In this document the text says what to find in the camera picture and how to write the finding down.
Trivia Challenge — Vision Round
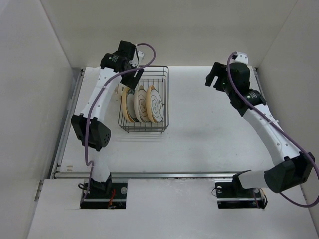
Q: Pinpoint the yellow-backed white plate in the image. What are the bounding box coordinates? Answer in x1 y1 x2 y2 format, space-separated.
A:
146 85 164 123

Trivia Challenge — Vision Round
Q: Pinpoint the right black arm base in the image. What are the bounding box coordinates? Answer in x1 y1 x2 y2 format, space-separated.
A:
214 181 268 209

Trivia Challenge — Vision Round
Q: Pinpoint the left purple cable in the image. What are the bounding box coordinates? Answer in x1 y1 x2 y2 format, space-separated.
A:
82 43 157 202

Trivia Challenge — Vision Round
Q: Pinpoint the aluminium table rail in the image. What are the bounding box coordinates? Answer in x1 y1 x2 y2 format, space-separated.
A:
49 68 292 180

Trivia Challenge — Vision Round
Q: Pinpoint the grey wire dish rack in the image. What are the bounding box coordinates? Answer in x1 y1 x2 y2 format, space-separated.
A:
118 66 169 133

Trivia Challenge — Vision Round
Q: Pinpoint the yellow plate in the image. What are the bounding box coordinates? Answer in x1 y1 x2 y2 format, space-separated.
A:
121 87 134 123

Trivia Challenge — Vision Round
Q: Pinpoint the cream plate green ring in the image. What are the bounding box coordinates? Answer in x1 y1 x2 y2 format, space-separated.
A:
134 85 152 123

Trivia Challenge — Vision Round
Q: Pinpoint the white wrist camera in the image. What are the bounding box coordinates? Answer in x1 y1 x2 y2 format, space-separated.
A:
230 51 249 65
131 48 145 68

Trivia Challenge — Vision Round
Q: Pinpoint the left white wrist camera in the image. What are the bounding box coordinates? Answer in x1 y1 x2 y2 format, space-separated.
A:
131 48 145 68

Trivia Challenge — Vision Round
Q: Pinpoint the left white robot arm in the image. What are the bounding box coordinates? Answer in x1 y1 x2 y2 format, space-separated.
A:
71 41 144 199

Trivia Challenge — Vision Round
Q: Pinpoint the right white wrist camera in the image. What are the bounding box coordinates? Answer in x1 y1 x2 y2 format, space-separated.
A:
230 51 249 65

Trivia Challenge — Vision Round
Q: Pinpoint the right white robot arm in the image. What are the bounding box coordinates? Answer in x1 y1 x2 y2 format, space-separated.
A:
205 62 314 196

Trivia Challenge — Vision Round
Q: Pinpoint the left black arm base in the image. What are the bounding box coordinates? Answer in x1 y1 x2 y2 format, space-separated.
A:
78 182 128 210

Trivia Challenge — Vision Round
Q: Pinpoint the white plate green lettered rim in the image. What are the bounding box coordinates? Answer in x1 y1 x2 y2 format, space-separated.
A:
126 89 138 122

